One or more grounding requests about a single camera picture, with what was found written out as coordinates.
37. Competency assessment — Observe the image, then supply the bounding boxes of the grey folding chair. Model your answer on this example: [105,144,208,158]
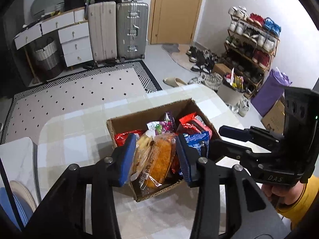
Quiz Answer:
[30,0,64,20]

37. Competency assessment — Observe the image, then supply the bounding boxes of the orange bread pack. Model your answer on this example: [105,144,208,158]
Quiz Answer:
[129,130,176,191]

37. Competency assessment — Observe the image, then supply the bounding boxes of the SF cardboard box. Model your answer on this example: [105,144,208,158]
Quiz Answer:
[106,99,220,202]

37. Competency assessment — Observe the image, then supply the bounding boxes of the silver suitcase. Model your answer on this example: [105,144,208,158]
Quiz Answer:
[116,1,149,61]

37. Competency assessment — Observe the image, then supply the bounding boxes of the white sneaker on floor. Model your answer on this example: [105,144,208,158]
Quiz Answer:
[237,97,250,117]

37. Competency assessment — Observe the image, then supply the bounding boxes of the wooden door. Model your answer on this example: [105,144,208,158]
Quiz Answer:
[148,0,202,45]

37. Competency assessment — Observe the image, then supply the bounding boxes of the red oreo cookie pack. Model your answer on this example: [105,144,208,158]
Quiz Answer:
[176,112,213,139]

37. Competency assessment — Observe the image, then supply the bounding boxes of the blue oreo pack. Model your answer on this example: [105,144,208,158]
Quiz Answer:
[183,131,210,157]

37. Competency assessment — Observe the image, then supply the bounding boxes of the white trash bin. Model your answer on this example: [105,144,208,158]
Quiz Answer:
[217,74,247,106]

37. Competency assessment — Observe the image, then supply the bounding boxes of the beige plate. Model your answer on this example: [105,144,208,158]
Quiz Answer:
[9,181,37,212]

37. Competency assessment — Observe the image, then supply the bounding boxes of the purple snack bag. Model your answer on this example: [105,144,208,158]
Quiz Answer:
[147,112,177,135]

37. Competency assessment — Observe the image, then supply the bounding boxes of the wooden shoe rack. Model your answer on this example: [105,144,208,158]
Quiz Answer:
[224,6,281,99]

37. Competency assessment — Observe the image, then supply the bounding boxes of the red chip bag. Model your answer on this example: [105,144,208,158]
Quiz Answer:
[114,129,144,146]

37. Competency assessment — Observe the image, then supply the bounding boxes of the right hand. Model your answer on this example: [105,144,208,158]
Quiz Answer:
[261,182,305,205]

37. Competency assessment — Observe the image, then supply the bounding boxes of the beige slipper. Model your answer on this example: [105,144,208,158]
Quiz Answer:
[163,77,187,87]

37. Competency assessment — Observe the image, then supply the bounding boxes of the beige suitcase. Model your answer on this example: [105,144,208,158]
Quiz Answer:
[88,1,117,62]

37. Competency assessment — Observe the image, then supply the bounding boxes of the blue bowls stack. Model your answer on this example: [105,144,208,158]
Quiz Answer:
[0,187,33,230]

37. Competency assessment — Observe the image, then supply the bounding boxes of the patterned floor rug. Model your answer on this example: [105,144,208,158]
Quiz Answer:
[1,61,162,144]

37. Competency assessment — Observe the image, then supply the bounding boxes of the woven laundry basket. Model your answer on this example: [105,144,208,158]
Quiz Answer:
[33,37,63,80]

